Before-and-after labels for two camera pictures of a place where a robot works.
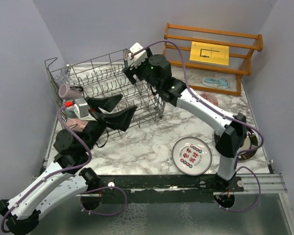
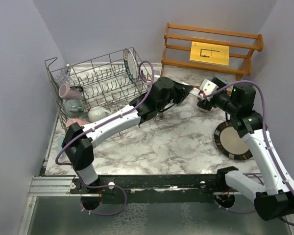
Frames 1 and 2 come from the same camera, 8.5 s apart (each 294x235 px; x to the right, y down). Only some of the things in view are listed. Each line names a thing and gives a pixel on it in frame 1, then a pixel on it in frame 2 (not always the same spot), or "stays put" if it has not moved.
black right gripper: [130, 73] -> [217, 81]
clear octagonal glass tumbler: [62, 78] stays put
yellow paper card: [209, 53] stays put
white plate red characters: [191, 156] -> [195, 91]
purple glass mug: [68, 91] stays put
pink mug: [77, 124] stays put
